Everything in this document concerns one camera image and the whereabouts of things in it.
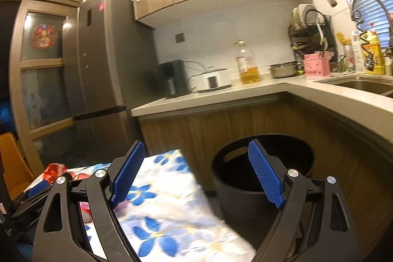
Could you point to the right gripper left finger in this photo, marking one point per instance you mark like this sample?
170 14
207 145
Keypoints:
106 189

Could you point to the pink utensil holder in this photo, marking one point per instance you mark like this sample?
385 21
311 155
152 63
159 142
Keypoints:
316 66

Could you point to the yellow detergent bottle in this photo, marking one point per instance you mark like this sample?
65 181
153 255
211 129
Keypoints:
373 58

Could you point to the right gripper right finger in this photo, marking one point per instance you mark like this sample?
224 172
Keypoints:
314 222

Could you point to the pink plastic bag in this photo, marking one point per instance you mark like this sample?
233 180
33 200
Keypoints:
85 212

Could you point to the red door decoration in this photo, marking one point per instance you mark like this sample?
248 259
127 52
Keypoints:
44 36

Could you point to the floral blue white tablecloth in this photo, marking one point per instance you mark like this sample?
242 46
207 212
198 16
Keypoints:
167 217

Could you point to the dark steel refrigerator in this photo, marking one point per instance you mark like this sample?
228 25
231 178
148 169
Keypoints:
110 68

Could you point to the white rice cooker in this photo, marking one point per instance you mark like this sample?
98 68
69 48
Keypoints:
212 80

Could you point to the orange chair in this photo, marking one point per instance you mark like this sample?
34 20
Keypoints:
17 174

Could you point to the black dish rack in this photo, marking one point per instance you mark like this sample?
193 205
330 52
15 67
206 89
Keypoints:
310 31

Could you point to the wooden glass sliding door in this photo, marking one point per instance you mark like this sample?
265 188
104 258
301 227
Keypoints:
39 102

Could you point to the wooden lower cabinets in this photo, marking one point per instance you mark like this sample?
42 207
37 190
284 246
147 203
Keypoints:
358 158

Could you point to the steel sink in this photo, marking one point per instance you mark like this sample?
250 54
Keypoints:
376 84

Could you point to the cooking oil bottle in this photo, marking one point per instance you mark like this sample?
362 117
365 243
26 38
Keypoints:
247 66

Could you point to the white bottle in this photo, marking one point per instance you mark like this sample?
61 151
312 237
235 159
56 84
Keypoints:
358 52

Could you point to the black air fryer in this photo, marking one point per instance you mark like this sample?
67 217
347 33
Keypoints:
173 78

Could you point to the chrome kitchen faucet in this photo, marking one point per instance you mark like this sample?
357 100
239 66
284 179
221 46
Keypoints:
374 15

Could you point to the steel bowl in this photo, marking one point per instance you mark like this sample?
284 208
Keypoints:
283 70

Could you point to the black trash bin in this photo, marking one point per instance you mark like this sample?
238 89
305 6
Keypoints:
244 205

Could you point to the wall power outlet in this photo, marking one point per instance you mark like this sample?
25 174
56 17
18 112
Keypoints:
179 38

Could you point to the red shiny plastic bag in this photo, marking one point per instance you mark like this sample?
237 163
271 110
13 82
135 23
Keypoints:
54 170

